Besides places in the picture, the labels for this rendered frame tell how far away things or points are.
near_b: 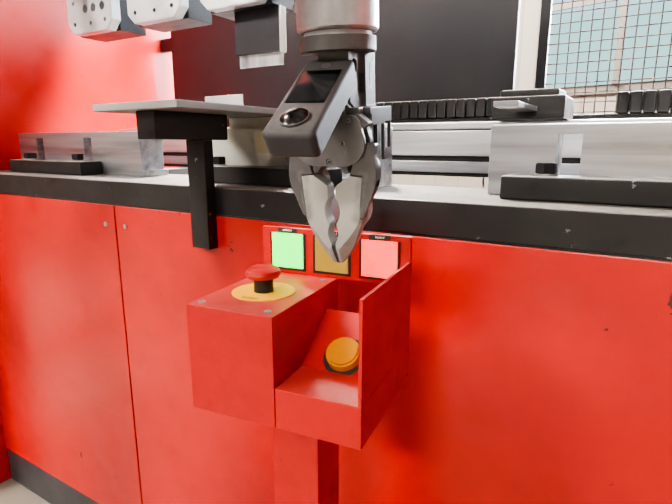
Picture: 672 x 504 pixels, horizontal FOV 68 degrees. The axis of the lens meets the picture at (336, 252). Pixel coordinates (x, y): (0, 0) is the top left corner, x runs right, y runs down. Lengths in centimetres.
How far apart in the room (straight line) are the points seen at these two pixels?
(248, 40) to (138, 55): 93
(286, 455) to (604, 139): 54
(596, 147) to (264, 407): 50
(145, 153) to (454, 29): 77
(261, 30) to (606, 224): 65
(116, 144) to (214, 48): 64
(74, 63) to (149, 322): 94
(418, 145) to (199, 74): 96
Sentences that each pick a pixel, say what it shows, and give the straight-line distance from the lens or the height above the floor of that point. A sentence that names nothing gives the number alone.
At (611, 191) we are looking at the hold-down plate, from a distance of 66.
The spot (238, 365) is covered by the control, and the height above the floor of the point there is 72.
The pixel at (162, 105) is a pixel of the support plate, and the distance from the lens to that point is 72.
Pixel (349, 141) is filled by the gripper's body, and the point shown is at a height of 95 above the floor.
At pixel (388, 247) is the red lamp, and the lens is 59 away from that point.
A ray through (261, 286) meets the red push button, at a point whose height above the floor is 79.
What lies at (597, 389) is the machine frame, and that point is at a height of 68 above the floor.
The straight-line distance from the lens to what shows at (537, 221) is 61.
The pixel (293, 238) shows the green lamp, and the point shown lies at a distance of 64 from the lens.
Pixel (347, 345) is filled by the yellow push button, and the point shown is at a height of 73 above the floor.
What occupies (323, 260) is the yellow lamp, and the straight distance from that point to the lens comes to 62.
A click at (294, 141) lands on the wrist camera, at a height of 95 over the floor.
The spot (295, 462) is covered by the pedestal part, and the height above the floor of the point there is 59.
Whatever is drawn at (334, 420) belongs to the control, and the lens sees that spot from 51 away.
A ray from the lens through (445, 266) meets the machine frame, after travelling 64.
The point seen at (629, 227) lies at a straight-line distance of 60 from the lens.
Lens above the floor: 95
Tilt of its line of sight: 12 degrees down
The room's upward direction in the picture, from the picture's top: straight up
